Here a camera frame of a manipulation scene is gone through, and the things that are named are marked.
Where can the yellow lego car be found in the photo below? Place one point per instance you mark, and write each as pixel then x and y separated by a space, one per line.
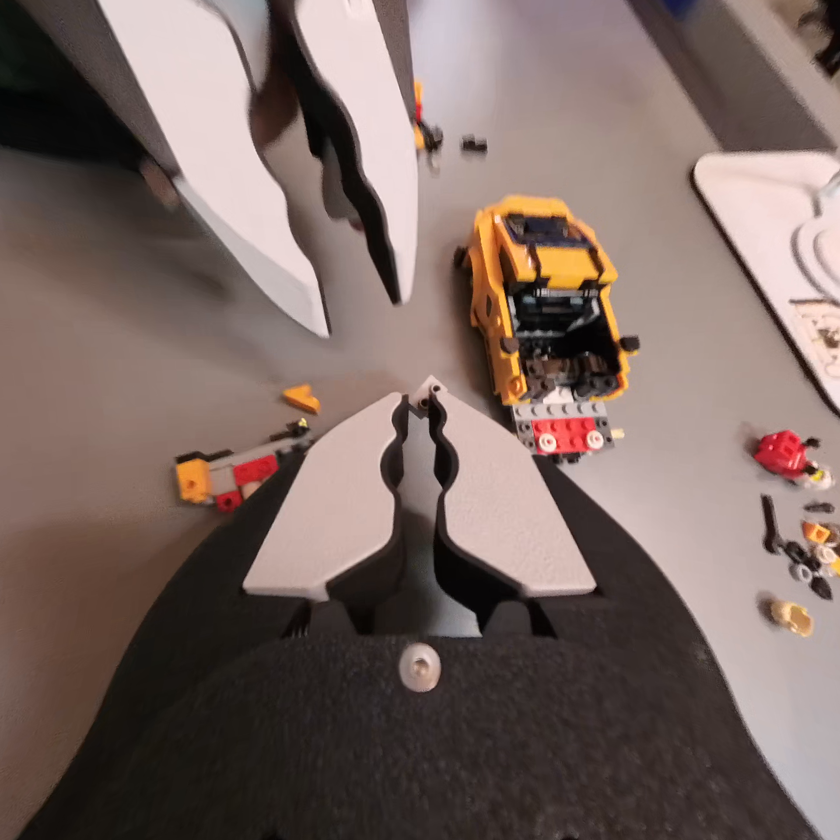
pixel 544 315

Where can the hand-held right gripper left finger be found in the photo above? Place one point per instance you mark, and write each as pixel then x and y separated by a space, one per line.
pixel 328 518

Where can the printed sticker sheet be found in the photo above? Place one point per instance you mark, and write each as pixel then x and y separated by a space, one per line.
pixel 820 338

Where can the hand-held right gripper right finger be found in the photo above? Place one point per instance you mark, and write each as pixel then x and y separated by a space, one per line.
pixel 512 525

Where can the black lego wrench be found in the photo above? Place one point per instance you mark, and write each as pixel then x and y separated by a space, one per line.
pixel 770 525

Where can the orange lego slope piece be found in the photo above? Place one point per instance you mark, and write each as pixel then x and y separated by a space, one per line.
pixel 302 398

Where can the black lego clip piece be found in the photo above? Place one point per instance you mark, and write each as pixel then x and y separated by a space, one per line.
pixel 474 144

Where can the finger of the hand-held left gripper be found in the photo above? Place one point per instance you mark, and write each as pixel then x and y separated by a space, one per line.
pixel 374 131
pixel 210 164

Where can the red black lego piece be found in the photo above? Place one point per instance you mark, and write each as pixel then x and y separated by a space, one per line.
pixel 784 454

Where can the white book stand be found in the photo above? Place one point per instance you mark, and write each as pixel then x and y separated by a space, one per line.
pixel 761 249

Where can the black office chair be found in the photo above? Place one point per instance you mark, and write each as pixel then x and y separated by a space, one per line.
pixel 823 33

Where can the orange black lego piece pile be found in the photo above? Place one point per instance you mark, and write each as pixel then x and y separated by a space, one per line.
pixel 425 128

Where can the grey black lego piece pile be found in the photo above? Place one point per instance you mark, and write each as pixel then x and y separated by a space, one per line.
pixel 817 551

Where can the red grey lego subassembly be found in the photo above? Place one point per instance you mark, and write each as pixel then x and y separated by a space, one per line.
pixel 229 469

